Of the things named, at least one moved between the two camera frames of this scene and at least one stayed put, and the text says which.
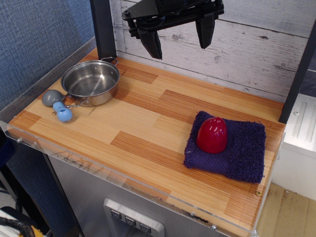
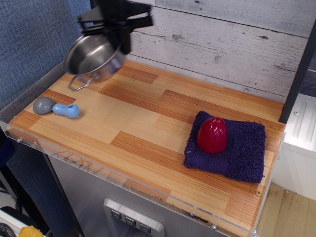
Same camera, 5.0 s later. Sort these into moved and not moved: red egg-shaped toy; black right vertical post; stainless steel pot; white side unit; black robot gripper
Moved: black robot gripper; stainless steel pot
Not moved: white side unit; red egg-shaped toy; black right vertical post
